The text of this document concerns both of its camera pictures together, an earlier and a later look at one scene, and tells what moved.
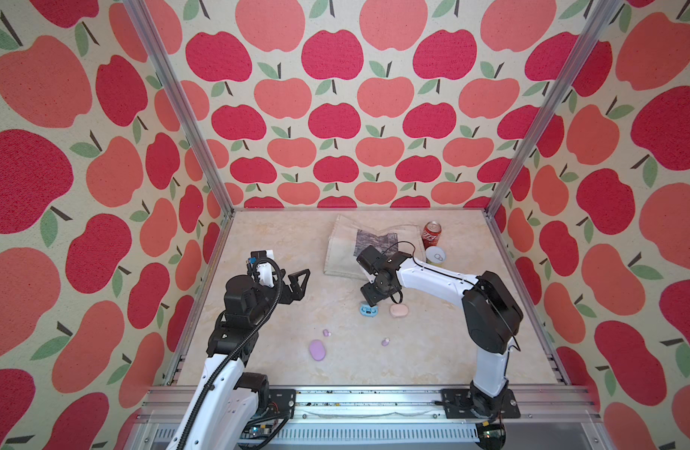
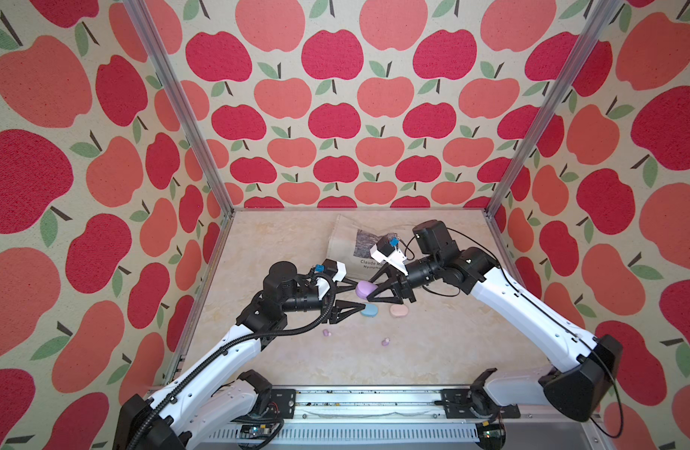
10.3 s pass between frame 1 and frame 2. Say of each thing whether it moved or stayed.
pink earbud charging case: stayed
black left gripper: moved
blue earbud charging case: stayed
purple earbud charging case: moved
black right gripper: moved
